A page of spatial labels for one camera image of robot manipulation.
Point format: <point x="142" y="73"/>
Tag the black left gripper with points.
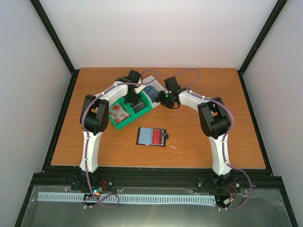
<point x="134" y="100"/>

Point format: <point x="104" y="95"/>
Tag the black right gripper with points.
<point x="160" y="98"/>

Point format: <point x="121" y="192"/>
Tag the red credit card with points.
<point x="157" y="136"/>

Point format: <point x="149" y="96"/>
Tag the black leather card holder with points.
<point x="144" y="137"/>

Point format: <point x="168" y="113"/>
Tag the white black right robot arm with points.
<point x="214" y="119"/>

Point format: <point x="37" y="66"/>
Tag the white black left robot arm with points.
<point x="94" y="116"/>

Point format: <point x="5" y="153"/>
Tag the blue card stack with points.
<point x="151" y="92"/>

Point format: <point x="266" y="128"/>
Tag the black card stack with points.
<point x="140" y="105"/>

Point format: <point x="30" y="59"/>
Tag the red white card stack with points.
<point x="118" y="114"/>

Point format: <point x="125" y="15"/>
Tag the white plastic bin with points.
<point x="156" y="85"/>

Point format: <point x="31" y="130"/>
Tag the green double plastic bin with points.
<point x="133" y="116"/>

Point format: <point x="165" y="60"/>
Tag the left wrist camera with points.
<point x="139" y="88"/>

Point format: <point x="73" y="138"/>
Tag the black frame rail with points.
<point x="53" y="35"/>

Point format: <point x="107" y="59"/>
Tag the light blue cable duct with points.
<point x="208" y="200"/>

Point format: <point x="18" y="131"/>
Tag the metal base plate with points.
<point x="264" y="208"/>

